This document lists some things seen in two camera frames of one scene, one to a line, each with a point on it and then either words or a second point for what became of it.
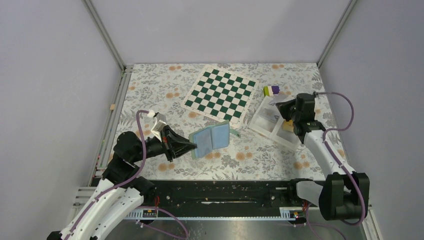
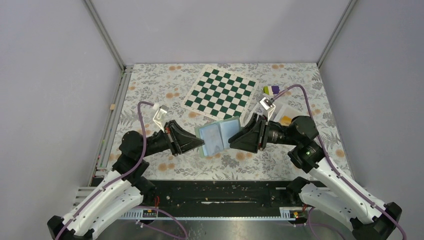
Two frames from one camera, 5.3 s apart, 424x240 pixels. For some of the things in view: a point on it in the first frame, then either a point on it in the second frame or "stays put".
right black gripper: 283,107 -> 254,136
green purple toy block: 269,91 stays put
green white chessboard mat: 221,95 stays put
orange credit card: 287,126 stays put
